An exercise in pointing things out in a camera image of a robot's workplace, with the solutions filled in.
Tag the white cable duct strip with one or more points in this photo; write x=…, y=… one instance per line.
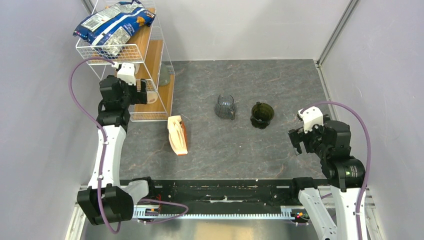
x=153, y=212

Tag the dark green coffee dripper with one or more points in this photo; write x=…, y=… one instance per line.
x=261, y=115

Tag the aluminium corner frame post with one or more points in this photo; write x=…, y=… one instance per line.
x=350, y=8

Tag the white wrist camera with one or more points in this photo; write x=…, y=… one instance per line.
x=126, y=72
x=311, y=117

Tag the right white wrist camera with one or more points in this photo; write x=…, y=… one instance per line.
x=311, y=117

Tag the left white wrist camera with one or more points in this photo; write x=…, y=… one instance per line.
x=126, y=72

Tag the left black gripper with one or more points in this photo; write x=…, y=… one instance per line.
x=139, y=97

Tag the white wire wooden shelf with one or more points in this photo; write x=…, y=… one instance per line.
x=147, y=49

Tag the blue snack bag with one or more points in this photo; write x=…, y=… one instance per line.
x=109, y=29

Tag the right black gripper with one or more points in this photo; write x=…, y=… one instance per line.
x=299, y=135

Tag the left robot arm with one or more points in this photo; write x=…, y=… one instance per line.
x=105, y=201

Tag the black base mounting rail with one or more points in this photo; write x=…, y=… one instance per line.
x=226, y=196

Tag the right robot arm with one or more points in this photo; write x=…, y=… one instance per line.
x=345, y=175

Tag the grey green cone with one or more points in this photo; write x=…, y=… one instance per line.
x=164, y=76

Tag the clear glass coffee server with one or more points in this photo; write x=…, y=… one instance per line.
x=225, y=107

